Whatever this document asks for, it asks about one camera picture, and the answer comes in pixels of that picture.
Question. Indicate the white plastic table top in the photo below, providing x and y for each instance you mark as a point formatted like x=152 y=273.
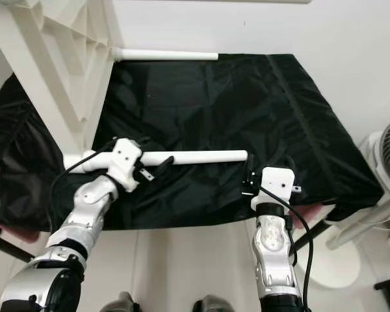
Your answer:
x=52 y=78

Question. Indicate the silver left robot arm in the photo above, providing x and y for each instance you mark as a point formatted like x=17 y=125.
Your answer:
x=91 y=208

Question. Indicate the black cloth table cover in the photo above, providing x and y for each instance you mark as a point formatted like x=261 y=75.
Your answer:
x=221 y=110

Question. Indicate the grey right robot foot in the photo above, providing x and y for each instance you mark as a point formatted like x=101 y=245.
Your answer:
x=213 y=305

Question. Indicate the grey robot foot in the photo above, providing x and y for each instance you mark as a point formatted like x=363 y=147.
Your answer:
x=213 y=305
x=118 y=303

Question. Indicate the grey left robot foot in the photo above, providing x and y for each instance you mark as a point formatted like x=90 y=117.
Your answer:
x=118 y=303

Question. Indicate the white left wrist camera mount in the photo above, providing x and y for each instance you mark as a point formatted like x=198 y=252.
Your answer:
x=127 y=155

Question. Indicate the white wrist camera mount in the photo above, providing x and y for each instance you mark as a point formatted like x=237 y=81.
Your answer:
x=127 y=155
x=276 y=183

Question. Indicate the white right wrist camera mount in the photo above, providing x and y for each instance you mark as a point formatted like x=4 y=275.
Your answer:
x=276 y=183

